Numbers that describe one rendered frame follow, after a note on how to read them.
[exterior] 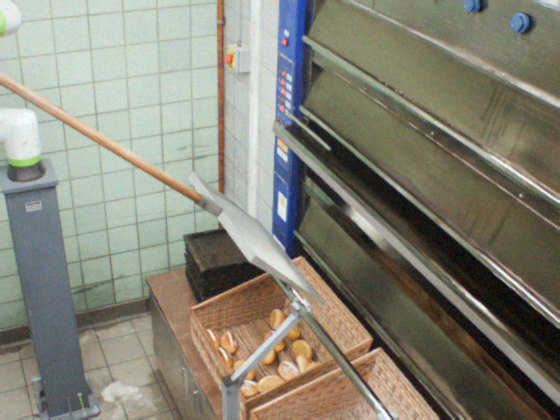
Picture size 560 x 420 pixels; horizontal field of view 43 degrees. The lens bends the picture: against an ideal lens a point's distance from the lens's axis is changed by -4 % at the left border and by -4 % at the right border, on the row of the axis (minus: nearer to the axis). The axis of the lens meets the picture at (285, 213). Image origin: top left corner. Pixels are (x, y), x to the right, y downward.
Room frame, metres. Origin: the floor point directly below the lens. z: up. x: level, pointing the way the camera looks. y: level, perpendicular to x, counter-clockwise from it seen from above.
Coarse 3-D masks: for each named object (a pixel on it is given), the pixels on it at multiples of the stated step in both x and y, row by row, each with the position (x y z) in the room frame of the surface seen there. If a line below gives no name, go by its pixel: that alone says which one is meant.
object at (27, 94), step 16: (0, 80) 1.67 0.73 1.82; (32, 96) 1.71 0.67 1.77; (48, 112) 1.73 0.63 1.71; (64, 112) 1.75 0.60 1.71; (80, 128) 1.76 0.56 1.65; (112, 144) 1.80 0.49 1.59; (128, 160) 1.82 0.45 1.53; (144, 160) 1.85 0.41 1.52; (160, 176) 1.86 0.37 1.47; (192, 192) 1.90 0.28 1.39
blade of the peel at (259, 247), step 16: (192, 176) 2.18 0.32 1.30; (208, 192) 2.06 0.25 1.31; (224, 208) 2.12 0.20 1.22; (240, 208) 2.28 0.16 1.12; (224, 224) 1.89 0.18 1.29; (240, 224) 2.05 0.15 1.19; (256, 224) 2.22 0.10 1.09; (240, 240) 1.79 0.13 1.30; (256, 240) 1.99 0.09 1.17; (272, 240) 2.16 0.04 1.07; (256, 256) 1.71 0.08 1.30; (272, 256) 1.93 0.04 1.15; (272, 272) 1.73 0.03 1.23; (288, 272) 1.88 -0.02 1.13; (304, 288) 1.82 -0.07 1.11
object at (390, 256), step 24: (336, 192) 2.32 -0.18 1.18; (360, 216) 2.16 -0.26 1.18; (384, 240) 2.01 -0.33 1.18; (408, 264) 1.87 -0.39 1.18; (432, 288) 1.75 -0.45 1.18; (456, 312) 1.64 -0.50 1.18; (480, 336) 1.53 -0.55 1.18; (504, 360) 1.43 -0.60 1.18; (528, 384) 1.34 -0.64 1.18; (552, 408) 1.26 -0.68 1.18
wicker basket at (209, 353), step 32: (320, 288) 2.22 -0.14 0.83; (192, 320) 2.16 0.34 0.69; (224, 320) 2.24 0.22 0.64; (256, 320) 2.30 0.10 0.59; (320, 320) 2.15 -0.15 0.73; (352, 320) 2.01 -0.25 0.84; (288, 352) 2.12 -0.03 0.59; (320, 352) 2.08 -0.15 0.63; (352, 352) 1.87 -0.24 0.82; (288, 384) 1.76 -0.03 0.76
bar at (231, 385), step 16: (288, 288) 1.73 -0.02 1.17; (304, 304) 1.66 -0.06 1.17; (288, 320) 1.65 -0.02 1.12; (304, 320) 1.61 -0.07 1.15; (272, 336) 1.63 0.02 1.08; (320, 336) 1.53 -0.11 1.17; (256, 352) 1.61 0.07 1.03; (336, 352) 1.46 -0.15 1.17; (240, 368) 1.59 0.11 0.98; (352, 368) 1.39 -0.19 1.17; (224, 384) 1.55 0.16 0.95; (240, 384) 1.58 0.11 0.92; (224, 400) 1.56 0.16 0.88; (368, 400) 1.29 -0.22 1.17; (224, 416) 1.56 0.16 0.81; (384, 416) 1.23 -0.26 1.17
